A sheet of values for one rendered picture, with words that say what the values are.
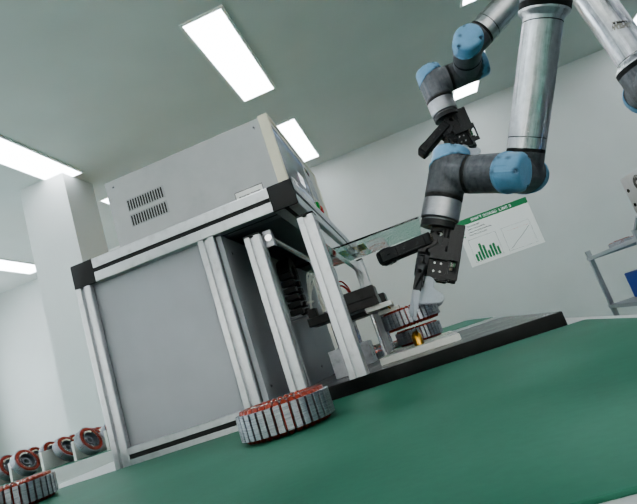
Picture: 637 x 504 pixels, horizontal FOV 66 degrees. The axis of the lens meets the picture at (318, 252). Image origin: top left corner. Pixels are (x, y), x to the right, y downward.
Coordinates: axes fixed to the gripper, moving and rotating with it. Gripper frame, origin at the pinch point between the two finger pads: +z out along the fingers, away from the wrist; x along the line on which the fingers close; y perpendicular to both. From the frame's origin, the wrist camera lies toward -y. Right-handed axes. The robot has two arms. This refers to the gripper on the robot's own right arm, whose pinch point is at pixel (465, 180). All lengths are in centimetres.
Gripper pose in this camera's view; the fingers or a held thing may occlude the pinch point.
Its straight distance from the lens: 144.2
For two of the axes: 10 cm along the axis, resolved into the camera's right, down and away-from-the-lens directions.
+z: 3.1, 9.3, -2.1
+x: 1.5, 1.7, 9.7
